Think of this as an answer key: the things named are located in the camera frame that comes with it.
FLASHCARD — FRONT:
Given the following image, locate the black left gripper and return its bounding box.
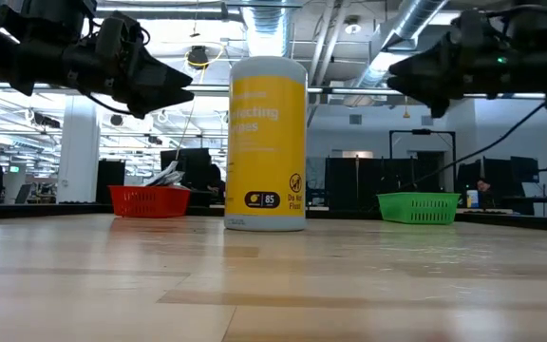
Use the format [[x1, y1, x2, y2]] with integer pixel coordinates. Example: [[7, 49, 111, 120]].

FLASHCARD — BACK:
[[62, 11, 196, 121]]

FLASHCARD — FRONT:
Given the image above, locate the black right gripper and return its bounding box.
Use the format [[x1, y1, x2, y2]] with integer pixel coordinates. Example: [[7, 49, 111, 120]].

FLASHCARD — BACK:
[[387, 7, 547, 120]]

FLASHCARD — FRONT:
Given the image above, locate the black disc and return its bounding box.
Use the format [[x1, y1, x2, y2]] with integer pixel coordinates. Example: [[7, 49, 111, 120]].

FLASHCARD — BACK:
[[142, 160, 187, 188]]

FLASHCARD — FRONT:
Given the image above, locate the yellow label disinfecting wipes canister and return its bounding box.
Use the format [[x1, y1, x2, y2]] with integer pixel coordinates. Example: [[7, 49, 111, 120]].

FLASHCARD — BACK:
[[223, 55, 309, 233]]

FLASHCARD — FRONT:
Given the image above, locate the long ceiling light bar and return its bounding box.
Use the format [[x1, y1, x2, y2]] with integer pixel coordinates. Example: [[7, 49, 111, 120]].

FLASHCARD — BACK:
[[0, 81, 235, 95], [307, 86, 547, 100]]

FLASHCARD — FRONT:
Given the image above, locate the black monitor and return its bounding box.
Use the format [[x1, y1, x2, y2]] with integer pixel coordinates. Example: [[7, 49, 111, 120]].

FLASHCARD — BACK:
[[160, 147, 212, 191]]

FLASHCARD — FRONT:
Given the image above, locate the white smoke detector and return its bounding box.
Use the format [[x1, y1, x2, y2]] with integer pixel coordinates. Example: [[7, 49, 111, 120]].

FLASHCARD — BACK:
[[343, 15, 363, 35]]

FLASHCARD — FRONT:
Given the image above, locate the white pillar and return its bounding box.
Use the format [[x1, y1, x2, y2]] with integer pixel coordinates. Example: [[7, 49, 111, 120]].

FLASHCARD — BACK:
[[56, 94, 103, 204]]

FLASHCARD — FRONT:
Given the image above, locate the black cabinet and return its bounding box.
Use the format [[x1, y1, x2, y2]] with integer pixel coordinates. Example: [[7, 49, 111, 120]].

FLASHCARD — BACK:
[[95, 159, 127, 204]]

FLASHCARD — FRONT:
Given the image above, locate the red plastic basket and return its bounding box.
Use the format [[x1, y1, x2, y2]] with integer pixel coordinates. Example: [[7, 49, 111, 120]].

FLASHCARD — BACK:
[[107, 184, 193, 219]]

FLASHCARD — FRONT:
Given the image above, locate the black partition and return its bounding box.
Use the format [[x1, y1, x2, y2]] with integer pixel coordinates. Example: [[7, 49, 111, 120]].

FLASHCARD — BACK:
[[325, 156, 445, 210]]

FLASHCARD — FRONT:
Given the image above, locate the green plastic basket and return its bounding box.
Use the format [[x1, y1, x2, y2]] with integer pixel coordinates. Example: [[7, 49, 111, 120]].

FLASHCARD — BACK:
[[376, 191, 462, 226]]

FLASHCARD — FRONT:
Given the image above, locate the black hanging camera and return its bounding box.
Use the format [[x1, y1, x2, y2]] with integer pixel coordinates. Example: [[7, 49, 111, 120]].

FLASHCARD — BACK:
[[186, 45, 210, 70]]

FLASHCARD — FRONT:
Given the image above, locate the spiral ceiling duct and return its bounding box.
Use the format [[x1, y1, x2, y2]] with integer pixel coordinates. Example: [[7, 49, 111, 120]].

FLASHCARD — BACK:
[[349, 0, 448, 91]]

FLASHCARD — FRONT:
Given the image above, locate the silver ceiling duct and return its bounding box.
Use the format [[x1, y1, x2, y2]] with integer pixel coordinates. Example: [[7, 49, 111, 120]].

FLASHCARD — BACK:
[[242, 0, 294, 58]]

